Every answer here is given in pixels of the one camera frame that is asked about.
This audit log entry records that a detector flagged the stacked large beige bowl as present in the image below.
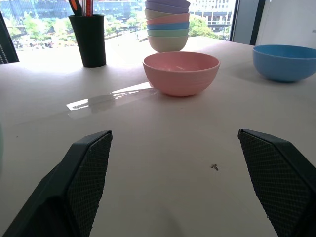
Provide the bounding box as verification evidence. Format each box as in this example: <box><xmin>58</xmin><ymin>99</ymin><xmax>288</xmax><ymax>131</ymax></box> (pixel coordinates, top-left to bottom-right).
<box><xmin>147</xmin><ymin>34</ymin><xmax>189</xmax><ymax>53</ymax></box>

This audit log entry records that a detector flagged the red pen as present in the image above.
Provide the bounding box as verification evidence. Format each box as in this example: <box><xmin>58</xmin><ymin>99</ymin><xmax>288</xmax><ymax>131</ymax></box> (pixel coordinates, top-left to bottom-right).
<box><xmin>81</xmin><ymin>0</ymin><xmax>94</xmax><ymax>17</ymax></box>

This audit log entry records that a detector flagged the stacked pink bowl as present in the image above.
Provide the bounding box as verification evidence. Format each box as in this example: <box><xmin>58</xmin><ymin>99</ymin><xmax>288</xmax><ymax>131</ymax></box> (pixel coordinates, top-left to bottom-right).
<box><xmin>146</xmin><ymin>12</ymin><xmax>190</xmax><ymax>25</ymax></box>

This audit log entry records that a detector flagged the black plastic cup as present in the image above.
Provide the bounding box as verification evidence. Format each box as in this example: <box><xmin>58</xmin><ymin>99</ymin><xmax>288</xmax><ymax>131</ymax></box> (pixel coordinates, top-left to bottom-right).
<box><xmin>68</xmin><ymin>14</ymin><xmax>107</xmax><ymax>68</ymax></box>

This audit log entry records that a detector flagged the stacked tilted beige bowl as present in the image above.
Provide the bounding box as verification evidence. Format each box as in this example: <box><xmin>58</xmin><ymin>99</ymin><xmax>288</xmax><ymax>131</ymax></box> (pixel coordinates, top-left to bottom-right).
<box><xmin>144</xmin><ymin>8</ymin><xmax>175</xmax><ymax>21</ymax></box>

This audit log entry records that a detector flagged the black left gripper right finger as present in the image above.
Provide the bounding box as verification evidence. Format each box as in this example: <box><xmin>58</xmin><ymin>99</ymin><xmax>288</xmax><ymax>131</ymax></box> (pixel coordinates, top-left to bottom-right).
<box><xmin>237</xmin><ymin>128</ymin><xmax>316</xmax><ymax>237</ymax></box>

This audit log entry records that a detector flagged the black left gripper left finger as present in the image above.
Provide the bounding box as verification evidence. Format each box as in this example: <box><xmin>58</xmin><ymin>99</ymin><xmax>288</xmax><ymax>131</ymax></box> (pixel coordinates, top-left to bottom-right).
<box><xmin>1</xmin><ymin>130</ymin><xmax>113</xmax><ymax>237</ymax></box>

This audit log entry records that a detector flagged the dark window frame post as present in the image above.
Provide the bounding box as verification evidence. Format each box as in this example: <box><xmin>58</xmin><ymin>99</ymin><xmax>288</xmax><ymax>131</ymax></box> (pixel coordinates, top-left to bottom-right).
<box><xmin>249</xmin><ymin>0</ymin><xmax>266</xmax><ymax>46</ymax></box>

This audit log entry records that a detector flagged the stacked green bowl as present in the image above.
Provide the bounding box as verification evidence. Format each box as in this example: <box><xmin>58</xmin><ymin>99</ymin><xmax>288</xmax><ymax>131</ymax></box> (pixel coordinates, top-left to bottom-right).
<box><xmin>147</xmin><ymin>28</ymin><xmax>190</xmax><ymax>38</ymax></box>

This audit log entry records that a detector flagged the stacked blue bowl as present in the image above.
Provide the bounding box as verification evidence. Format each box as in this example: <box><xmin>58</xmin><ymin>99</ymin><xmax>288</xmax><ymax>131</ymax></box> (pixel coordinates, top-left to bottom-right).
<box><xmin>146</xmin><ymin>21</ymin><xmax>190</xmax><ymax>31</ymax></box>

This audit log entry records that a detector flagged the stacked purple bowl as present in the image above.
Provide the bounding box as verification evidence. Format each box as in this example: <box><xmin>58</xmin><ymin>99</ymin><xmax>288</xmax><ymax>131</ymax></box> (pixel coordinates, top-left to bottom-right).
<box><xmin>145</xmin><ymin>0</ymin><xmax>191</xmax><ymax>14</ymax></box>

